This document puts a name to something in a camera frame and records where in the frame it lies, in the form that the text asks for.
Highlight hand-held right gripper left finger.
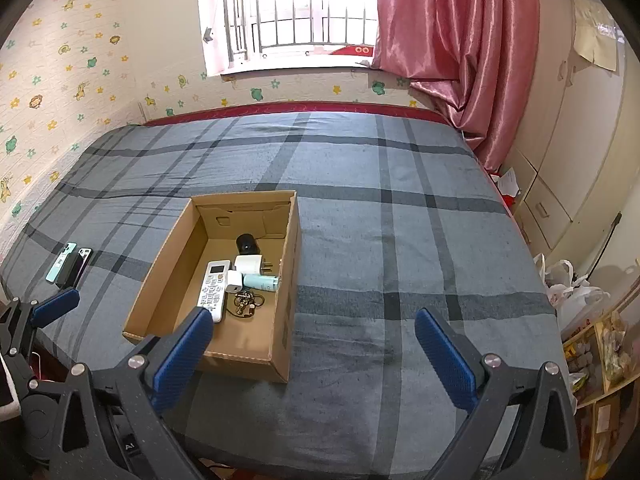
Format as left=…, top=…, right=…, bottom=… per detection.
left=57, top=306, right=215, bottom=480

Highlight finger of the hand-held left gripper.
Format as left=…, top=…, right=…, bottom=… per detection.
left=0, top=287, right=81, bottom=361

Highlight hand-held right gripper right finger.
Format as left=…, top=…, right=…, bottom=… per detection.
left=414, top=307, right=582, bottom=480

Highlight brown cardboard box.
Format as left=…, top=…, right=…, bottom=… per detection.
left=122, top=190, right=302, bottom=384

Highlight metal keychain with carabiner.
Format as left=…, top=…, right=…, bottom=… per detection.
left=222, top=290, right=266, bottom=318

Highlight teal tube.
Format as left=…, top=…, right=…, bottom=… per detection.
left=242, top=274, right=281, bottom=292

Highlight large white charger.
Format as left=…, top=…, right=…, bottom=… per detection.
left=235, top=255, right=276, bottom=275

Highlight black phone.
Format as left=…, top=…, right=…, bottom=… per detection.
left=55, top=252, right=83, bottom=289

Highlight teal phone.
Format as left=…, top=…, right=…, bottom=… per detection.
left=46, top=242, right=77, bottom=283

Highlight dark phone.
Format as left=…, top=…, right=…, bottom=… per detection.
left=75, top=247, right=94, bottom=281

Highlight white remote control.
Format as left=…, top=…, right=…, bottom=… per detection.
left=196, top=260, right=233, bottom=323

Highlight grey plaid blanket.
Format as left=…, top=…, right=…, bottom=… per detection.
left=0, top=110, right=558, bottom=476

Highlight white plastic bags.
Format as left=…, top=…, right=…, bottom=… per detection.
left=535, top=254, right=613, bottom=331

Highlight wooden shelf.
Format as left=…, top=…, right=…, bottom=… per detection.
left=560, top=290, right=640, bottom=480

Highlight white paper sheets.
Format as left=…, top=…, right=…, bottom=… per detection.
left=495, top=169, right=521, bottom=198

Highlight beige wardrobe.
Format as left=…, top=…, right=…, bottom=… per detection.
left=500, top=0, right=640, bottom=281

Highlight pink curtain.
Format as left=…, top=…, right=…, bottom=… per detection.
left=372, top=0, right=541, bottom=171

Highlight metal window railing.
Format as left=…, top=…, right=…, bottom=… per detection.
left=207, top=0, right=378, bottom=61

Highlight beige paper on wardrobe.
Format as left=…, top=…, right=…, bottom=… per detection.
left=572, top=0, right=626, bottom=71

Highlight window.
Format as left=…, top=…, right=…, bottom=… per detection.
left=197, top=0, right=381, bottom=76

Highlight black cable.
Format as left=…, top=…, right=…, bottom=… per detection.
left=589, top=212, right=623, bottom=281

